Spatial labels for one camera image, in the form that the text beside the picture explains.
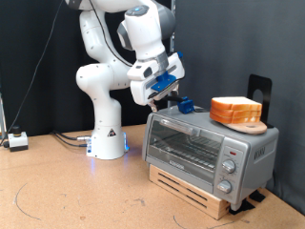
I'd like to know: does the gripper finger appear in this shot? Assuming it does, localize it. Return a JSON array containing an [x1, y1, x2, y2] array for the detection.
[[170, 82, 180, 96], [149, 98, 159, 113]]

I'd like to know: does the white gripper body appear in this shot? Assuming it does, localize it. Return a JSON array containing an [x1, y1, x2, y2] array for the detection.
[[127, 52, 186, 106]]

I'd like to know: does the metal spatula with blue grip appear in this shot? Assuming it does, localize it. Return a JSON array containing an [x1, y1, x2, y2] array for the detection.
[[163, 94, 209, 115]]

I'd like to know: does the silver oven knob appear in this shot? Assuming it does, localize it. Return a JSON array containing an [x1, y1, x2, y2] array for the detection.
[[221, 159, 236, 175], [216, 179, 233, 195]]

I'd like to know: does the silver toaster oven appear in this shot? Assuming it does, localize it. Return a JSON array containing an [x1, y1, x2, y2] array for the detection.
[[141, 104, 280, 212]]

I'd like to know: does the vertical metal pole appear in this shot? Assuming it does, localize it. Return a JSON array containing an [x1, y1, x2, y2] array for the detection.
[[167, 0, 177, 109]]

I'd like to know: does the grey backdrop curtain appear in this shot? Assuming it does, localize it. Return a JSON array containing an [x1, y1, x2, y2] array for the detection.
[[174, 0, 305, 215]]

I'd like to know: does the round wooden serving board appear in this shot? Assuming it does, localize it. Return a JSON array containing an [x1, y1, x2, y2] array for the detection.
[[218, 119, 269, 135]]

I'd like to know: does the black metal bookend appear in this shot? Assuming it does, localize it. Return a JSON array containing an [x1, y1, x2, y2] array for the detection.
[[246, 73, 275, 129]]

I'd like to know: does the black backdrop curtain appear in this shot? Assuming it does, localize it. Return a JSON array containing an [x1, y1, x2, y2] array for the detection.
[[0, 0, 174, 138]]

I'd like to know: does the slatted wooden block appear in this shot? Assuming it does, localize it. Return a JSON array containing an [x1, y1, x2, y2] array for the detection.
[[148, 163, 232, 221]]

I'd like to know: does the emergency stop button box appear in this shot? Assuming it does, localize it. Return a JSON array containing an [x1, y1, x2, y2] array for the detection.
[[8, 125, 30, 153]]

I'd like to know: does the black foam pad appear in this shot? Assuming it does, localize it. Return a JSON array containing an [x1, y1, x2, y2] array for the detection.
[[249, 190, 266, 203], [229, 198, 256, 216]]

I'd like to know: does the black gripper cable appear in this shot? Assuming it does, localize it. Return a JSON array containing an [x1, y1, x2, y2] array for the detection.
[[88, 0, 133, 69]]

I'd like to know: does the wire oven rack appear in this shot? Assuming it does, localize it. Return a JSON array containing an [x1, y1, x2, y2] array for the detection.
[[152, 135, 222, 170]]

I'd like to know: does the black cable with silver plug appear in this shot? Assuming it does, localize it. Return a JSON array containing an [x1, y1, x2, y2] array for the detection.
[[51, 129, 93, 141]]

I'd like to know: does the black base cable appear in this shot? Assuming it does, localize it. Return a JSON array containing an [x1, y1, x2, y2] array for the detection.
[[53, 133, 90, 148]]

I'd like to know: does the long black hanging cable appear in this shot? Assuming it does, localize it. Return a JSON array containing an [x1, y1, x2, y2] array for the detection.
[[0, 0, 65, 147]]

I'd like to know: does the metal frame bar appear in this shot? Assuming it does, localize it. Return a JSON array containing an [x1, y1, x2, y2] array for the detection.
[[0, 94, 7, 141]]

